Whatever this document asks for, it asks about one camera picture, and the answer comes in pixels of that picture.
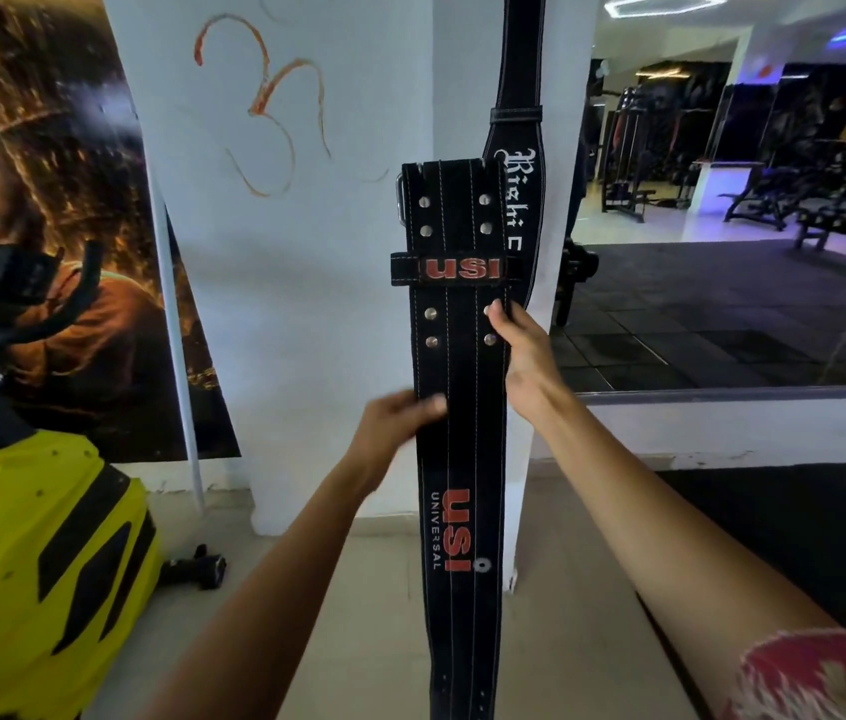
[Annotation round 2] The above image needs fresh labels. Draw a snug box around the person's left forearm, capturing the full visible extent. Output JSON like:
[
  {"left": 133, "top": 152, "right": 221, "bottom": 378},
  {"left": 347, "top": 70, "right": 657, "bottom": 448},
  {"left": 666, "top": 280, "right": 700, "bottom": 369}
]
[{"left": 136, "top": 455, "right": 388, "bottom": 720}]

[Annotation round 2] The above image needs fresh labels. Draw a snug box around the black workout bench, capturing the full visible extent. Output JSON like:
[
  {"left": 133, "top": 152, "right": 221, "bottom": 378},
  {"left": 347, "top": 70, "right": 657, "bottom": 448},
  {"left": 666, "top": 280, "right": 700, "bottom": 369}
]
[{"left": 721, "top": 166, "right": 801, "bottom": 232}]

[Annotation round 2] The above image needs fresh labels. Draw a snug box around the white pole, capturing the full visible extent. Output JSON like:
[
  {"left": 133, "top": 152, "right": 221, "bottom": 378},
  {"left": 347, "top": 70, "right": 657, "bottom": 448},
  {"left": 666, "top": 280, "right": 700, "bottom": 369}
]
[{"left": 144, "top": 160, "right": 207, "bottom": 518}]

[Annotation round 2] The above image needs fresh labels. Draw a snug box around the person's right hand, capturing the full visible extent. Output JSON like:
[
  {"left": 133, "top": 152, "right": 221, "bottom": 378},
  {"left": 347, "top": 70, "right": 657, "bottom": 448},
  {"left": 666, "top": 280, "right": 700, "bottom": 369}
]
[{"left": 484, "top": 298, "right": 571, "bottom": 425}]

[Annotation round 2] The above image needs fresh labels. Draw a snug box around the dark orange wall poster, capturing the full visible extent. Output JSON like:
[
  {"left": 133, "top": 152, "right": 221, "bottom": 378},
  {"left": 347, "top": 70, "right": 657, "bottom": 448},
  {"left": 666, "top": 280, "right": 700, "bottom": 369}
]
[{"left": 0, "top": 0, "right": 242, "bottom": 465}]

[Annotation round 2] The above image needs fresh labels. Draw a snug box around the hexagonal ceiling light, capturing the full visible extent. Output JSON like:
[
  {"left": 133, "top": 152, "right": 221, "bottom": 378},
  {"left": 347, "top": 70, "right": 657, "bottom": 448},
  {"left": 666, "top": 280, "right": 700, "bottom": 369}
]
[{"left": 603, "top": 0, "right": 729, "bottom": 20}]

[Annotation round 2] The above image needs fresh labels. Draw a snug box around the black red-print weightlifting belt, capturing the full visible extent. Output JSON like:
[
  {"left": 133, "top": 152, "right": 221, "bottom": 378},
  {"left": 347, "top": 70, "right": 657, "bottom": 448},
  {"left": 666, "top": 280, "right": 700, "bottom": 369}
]
[{"left": 391, "top": 158, "right": 526, "bottom": 720}]

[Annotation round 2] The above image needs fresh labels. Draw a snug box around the black white-lettered weightlifting belt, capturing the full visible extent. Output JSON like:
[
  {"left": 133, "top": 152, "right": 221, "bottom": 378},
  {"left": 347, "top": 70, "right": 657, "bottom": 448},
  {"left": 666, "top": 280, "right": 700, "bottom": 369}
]
[{"left": 481, "top": 0, "right": 549, "bottom": 310}]

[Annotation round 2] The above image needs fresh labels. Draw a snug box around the yellow exercise bike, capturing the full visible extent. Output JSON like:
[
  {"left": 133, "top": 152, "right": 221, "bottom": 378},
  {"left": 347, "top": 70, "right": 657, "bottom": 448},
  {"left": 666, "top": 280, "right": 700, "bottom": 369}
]
[{"left": 0, "top": 239, "right": 228, "bottom": 720}]

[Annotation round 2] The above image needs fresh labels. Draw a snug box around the person's right forearm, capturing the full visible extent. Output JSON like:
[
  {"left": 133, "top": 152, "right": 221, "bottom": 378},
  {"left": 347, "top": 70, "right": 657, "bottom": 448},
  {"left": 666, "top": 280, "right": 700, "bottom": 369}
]
[{"left": 534, "top": 391, "right": 844, "bottom": 720}]

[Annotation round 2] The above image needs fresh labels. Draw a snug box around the red patterned sleeve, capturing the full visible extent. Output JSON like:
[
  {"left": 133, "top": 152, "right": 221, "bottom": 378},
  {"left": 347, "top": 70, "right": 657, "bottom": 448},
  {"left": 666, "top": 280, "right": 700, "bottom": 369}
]
[{"left": 721, "top": 628, "right": 846, "bottom": 720}]

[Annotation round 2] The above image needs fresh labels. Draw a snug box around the large wall mirror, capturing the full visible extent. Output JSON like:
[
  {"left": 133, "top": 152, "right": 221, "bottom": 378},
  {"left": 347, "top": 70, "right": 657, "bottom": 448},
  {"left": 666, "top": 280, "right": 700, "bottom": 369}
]
[{"left": 549, "top": 0, "right": 846, "bottom": 398}]

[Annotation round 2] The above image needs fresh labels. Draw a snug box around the black weight machine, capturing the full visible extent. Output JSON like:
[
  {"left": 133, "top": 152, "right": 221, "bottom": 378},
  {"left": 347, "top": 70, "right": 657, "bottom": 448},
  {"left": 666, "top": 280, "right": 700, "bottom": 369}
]
[{"left": 600, "top": 85, "right": 658, "bottom": 223}]

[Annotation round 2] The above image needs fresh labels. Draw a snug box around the person's left hand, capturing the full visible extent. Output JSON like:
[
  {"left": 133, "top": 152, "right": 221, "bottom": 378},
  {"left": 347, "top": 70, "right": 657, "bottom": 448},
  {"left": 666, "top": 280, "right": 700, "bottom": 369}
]
[{"left": 344, "top": 389, "right": 448, "bottom": 494}]

